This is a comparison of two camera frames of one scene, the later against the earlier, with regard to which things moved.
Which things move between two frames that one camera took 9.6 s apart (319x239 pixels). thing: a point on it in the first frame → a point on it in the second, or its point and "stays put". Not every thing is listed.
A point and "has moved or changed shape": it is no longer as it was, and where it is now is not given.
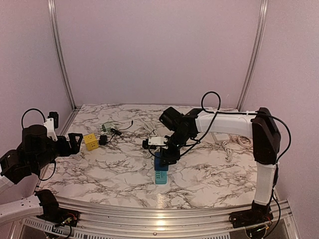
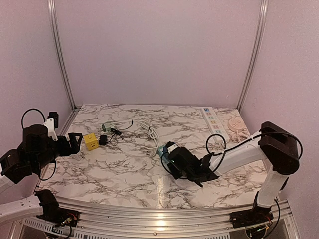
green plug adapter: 106,127 stays put
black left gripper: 74,148 stays put
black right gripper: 167,159 → 176,174
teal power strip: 161,177 has moved or changed shape
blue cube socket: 157,167 has moved or changed shape
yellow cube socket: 91,143 stays put
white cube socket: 78,156 stays put
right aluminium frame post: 256,54 stays put
